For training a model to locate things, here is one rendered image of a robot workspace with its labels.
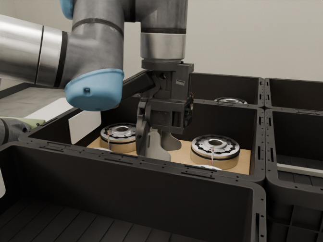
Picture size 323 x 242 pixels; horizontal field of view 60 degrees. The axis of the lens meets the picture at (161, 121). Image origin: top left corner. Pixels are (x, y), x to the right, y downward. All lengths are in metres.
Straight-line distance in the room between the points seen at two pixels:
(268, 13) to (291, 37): 0.38
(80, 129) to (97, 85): 0.30
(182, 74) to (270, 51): 3.21
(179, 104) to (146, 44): 0.11
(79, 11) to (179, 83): 0.18
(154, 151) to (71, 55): 0.22
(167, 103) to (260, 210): 0.22
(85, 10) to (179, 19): 0.14
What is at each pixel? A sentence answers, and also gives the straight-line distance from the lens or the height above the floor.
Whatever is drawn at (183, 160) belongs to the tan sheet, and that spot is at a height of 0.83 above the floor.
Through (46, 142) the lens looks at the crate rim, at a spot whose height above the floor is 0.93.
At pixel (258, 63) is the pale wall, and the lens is 3.65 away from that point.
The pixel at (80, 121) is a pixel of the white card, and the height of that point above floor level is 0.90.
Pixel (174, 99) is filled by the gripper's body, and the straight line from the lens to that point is 0.47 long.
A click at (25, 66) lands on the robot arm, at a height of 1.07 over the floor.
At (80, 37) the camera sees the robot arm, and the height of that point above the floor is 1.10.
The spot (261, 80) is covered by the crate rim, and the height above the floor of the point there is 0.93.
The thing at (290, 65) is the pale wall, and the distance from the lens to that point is 3.71.
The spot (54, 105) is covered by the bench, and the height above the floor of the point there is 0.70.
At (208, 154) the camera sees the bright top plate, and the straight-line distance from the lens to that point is 0.57.
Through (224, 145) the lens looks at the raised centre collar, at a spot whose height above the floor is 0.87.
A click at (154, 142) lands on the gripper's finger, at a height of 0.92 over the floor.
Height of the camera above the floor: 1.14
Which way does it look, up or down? 22 degrees down
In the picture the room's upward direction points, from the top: straight up
